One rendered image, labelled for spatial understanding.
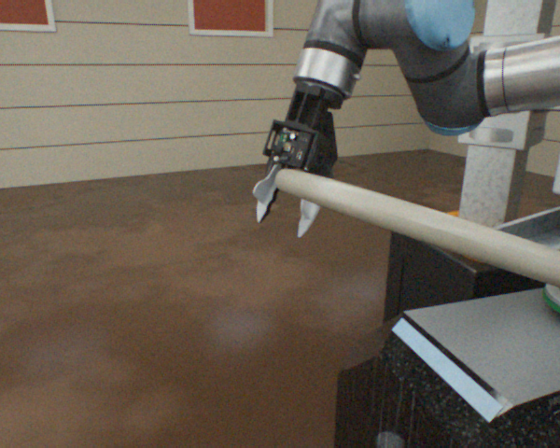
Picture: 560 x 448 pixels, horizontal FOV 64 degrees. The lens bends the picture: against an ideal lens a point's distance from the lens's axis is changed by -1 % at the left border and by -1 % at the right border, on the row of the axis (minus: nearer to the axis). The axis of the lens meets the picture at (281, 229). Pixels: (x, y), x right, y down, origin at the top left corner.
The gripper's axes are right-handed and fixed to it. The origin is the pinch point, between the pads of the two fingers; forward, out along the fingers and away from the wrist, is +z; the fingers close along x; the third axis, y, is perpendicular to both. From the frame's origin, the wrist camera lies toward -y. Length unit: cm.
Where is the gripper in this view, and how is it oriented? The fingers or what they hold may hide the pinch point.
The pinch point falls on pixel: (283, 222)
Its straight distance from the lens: 69.5
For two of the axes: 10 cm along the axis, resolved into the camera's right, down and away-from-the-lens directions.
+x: 8.8, 3.3, -3.4
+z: -3.1, 9.4, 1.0
